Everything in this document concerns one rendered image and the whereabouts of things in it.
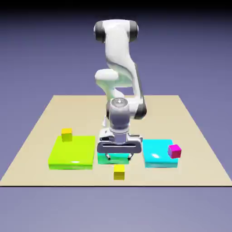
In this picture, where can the large cyan box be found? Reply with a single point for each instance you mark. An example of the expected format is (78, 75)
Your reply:
(155, 154)

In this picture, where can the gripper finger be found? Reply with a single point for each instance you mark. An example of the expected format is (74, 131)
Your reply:
(130, 156)
(108, 156)

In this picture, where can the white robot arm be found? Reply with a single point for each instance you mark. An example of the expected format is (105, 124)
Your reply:
(117, 54)

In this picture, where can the large lime box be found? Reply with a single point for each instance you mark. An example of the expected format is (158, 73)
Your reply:
(72, 154)

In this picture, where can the large green box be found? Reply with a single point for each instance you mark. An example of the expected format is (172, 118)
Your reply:
(117, 159)

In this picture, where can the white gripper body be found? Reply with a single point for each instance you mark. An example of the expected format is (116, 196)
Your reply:
(119, 149)

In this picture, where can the small yellow cube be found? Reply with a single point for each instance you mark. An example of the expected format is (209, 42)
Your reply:
(119, 172)
(66, 134)

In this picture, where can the small magenta cube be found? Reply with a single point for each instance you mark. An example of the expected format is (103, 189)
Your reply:
(174, 151)

